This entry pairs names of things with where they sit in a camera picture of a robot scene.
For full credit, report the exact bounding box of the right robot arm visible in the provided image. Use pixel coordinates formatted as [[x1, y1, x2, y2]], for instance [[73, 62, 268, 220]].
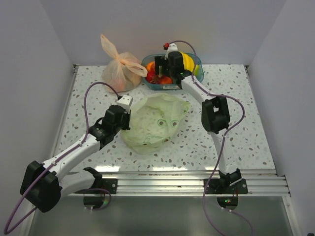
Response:
[[155, 51, 248, 195]]

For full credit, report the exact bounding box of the red apple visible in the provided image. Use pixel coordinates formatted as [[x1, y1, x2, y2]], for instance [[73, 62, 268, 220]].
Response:
[[145, 71, 156, 84]]

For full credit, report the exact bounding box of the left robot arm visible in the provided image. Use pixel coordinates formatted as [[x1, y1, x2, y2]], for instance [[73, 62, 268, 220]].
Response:
[[20, 103, 130, 213]]

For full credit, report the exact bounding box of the orange knotted plastic bag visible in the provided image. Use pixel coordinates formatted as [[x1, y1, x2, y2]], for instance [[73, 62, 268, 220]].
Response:
[[100, 34, 148, 92]]

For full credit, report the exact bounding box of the red grape bunch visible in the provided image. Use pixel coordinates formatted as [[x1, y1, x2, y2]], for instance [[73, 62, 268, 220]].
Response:
[[155, 75, 161, 84]]

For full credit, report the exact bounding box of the orange tangerine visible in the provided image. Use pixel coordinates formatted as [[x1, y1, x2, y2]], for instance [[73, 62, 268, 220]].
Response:
[[160, 76, 172, 85], [146, 61, 155, 72]]

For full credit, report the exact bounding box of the green avocado print plastic bag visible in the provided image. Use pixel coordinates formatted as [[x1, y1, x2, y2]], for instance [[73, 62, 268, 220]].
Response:
[[121, 92, 190, 154]]

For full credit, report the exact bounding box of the teal plastic fruit basin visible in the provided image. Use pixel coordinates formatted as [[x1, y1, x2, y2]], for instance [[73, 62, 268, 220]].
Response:
[[141, 53, 204, 90]]

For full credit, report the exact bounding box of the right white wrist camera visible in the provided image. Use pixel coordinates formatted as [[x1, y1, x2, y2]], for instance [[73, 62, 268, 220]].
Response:
[[163, 43, 178, 59]]

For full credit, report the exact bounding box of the aluminium mounting rail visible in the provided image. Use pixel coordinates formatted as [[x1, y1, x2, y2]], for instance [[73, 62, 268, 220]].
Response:
[[31, 171, 290, 197]]

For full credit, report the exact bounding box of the orange tangerine lower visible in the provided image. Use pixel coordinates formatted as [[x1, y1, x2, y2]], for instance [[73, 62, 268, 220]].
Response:
[[160, 76, 172, 85]]

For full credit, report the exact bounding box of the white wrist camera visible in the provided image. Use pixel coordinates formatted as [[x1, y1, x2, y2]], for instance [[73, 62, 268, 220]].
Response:
[[116, 95, 133, 111], [163, 43, 178, 59]]

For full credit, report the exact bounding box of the yellow banana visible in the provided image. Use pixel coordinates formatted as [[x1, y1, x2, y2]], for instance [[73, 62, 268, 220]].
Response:
[[181, 52, 195, 73]]

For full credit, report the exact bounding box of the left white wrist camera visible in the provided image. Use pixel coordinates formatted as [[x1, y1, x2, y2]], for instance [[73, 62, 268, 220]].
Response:
[[116, 95, 133, 111]]

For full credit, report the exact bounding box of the orange tangerine upper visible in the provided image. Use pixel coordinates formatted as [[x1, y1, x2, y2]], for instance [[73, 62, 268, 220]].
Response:
[[146, 61, 155, 72]]

